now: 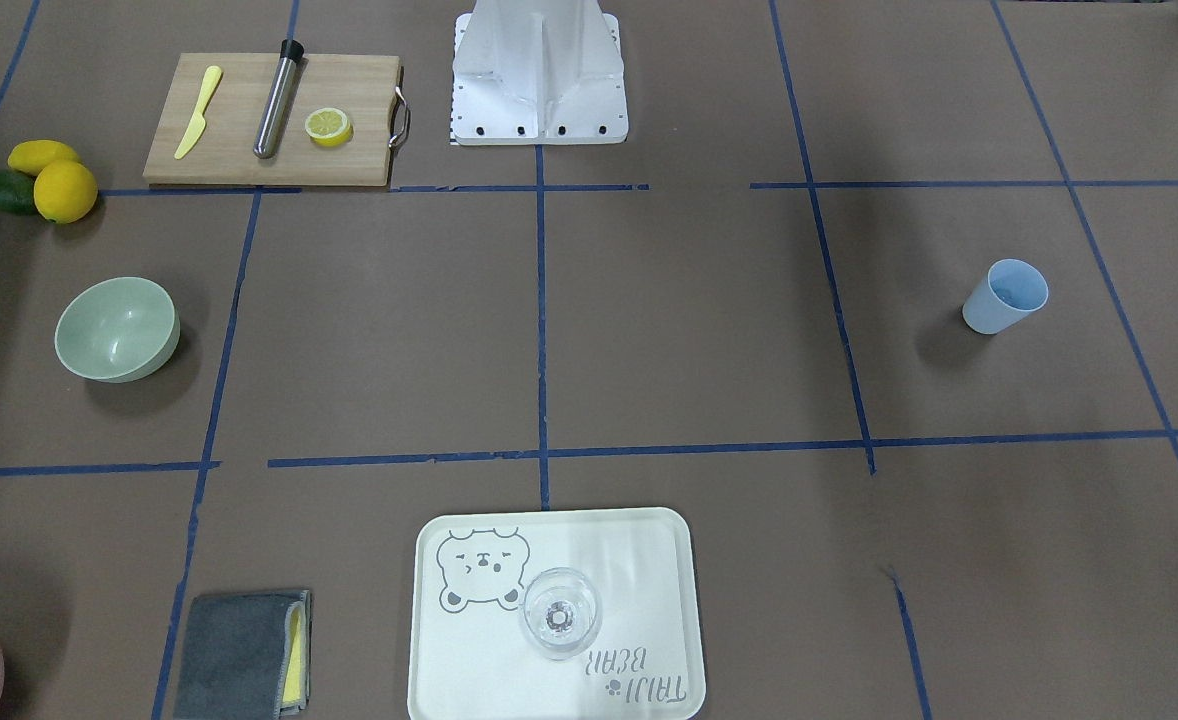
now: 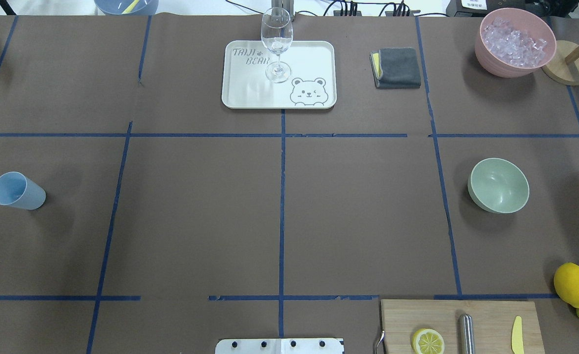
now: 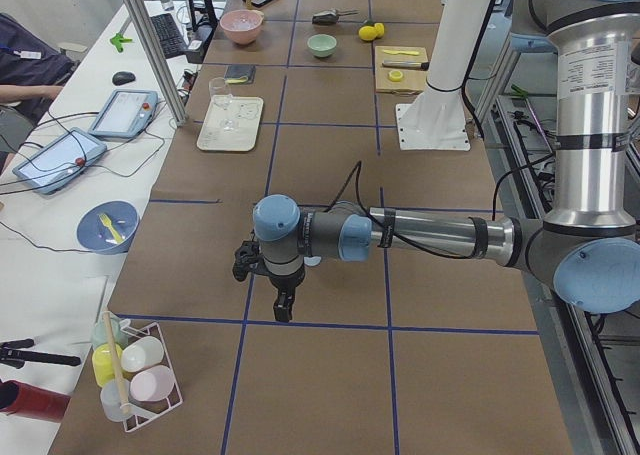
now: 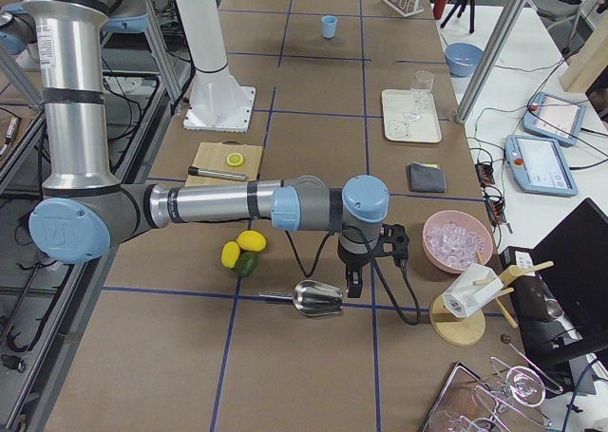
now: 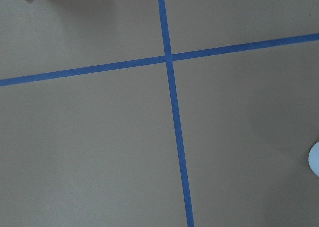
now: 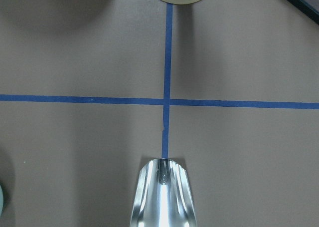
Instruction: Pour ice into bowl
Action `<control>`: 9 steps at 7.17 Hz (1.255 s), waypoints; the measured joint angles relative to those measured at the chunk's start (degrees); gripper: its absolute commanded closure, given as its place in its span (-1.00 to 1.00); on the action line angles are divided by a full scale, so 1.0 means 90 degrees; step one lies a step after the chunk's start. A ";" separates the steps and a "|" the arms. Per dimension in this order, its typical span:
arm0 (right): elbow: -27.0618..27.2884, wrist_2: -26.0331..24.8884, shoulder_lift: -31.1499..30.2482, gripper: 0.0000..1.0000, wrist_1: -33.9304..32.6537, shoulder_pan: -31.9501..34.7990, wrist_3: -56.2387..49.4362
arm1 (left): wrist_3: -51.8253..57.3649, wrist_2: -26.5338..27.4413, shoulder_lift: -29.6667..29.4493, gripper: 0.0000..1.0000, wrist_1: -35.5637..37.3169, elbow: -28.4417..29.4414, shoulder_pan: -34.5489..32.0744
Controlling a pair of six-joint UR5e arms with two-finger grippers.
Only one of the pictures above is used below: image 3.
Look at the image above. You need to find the translucent plastic cup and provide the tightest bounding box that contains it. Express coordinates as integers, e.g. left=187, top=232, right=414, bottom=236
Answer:
left=100, top=379, right=131, bottom=422

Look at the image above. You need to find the lemon half slice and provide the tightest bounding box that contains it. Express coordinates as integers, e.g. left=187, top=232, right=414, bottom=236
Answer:
left=388, top=70, right=404, bottom=82

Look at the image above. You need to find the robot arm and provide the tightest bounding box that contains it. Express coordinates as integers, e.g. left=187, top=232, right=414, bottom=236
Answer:
left=234, top=0, right=639, bottom=322

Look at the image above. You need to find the black keyboard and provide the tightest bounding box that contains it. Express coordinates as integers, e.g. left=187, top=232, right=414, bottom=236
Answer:
left=150, top=13, right=185, bottom=59

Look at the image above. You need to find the yellow plastic fork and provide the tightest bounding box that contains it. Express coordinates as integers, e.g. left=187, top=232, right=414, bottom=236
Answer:
left=98, top=213, right=124, bottom=244

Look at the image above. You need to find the wooden cutting board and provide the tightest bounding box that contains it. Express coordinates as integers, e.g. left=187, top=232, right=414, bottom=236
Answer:
left=374, top=46, right=429, bottom=93

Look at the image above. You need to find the black computer mouse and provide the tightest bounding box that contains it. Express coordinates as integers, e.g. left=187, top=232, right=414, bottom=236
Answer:
left=112, top=71, right=136, bottom=86

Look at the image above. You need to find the green plastic cup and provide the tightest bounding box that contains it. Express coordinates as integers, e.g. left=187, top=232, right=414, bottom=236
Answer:
left=91, top=313, right=130, bottom=350

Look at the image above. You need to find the far teach pendant tablet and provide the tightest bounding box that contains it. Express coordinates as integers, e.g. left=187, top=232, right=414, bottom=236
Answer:
left=88, top=89, right=159, bottom=139

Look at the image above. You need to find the seated person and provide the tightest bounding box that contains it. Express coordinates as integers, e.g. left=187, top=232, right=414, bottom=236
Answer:
left=0, top=12, right=76, bottom=171

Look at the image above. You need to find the clear wine glass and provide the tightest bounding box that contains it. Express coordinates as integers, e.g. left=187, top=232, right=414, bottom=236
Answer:
left=209, top=77, right=236, bottom=131

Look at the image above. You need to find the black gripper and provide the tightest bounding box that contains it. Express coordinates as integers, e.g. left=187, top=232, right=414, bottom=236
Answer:
left=263, top=255, right=305, bottom=323

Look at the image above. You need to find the green clamp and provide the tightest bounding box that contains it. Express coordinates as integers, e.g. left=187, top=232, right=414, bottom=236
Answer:
left=109, top=33, right=133, bottom=53

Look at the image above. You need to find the mint green bowl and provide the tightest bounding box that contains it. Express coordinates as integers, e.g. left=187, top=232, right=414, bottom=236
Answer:
left=307, top=34, right=337, bottom=58

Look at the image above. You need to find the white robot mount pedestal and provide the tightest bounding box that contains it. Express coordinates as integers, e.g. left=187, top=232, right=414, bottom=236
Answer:
left=396, top=0, right=495, bottom=151

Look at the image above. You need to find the whole yellow lemon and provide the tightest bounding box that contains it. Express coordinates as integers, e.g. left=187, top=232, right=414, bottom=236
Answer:
left=358, top=25, right=378, bottom=42

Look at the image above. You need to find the black tripod handle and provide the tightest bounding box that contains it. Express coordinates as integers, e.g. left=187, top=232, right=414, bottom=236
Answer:
left=1, top=338, right=82, bottom=369

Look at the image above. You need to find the metal ice scoop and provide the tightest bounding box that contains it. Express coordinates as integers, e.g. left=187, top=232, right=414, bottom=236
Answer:
left=311, top=9, right=359, bottom=26

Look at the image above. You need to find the metal cylinder handle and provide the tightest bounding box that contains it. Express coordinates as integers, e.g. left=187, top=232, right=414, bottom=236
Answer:
left=382, top=60, right=430, bottom=71

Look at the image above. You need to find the yellow plastic cup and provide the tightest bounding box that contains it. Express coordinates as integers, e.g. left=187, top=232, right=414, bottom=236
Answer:
left=91, top=343, right=115, bottom=387

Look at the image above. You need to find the near teach pendant tablet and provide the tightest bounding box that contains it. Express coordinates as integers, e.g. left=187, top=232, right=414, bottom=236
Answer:
left=12, top=128, right=107, bottom=194

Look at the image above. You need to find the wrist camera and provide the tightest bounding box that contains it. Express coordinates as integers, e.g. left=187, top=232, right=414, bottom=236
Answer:
left=232, top=240, right=267, bottom=282

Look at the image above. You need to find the yellow plastic knife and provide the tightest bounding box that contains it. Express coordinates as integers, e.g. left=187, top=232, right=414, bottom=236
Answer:
left=382, top=49, right=421, bottom=56

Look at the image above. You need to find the pink bowl with ice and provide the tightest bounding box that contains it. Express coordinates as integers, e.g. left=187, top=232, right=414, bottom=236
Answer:
left=219, top=9, right=264, bottom=45

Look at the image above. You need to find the pink plastic cup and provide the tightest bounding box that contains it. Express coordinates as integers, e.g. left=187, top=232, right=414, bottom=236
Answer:
left=130, top=365, right=175, bottom=402

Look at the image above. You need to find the aluminium frame post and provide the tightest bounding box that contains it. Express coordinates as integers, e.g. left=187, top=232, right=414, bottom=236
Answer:
left=123, top=0, right=187, bottom=127

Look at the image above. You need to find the cream bear serving tray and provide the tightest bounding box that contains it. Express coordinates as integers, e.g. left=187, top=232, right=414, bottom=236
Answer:
left=196, top=96, right=264, bottom=152

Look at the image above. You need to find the white plastic cup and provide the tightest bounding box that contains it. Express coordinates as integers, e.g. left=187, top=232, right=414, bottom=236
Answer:
left=121, top=336, right=164, bottom=373

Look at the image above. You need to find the red cylinder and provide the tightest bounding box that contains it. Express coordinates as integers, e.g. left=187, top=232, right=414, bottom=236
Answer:
left=1, top=380, right=71, bottom=422

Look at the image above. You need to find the teach pendant tablet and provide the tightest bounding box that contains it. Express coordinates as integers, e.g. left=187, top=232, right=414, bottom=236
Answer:
left=88, top=89, right=159, bottom=139
left=12, top=128, right=107, bottom=194

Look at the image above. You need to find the blue bowl with fork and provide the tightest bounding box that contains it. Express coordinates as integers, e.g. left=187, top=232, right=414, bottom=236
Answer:
left=76, top=201, right=139, bottom=255

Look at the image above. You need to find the white wire cup rack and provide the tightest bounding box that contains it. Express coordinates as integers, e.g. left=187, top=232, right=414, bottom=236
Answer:
left=100, top=311, right=183, bottom=433

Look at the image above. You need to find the grey and yellow sponge cloth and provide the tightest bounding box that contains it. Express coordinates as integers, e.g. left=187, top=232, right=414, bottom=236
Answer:
left=224, top=64, right=256, bottom=85

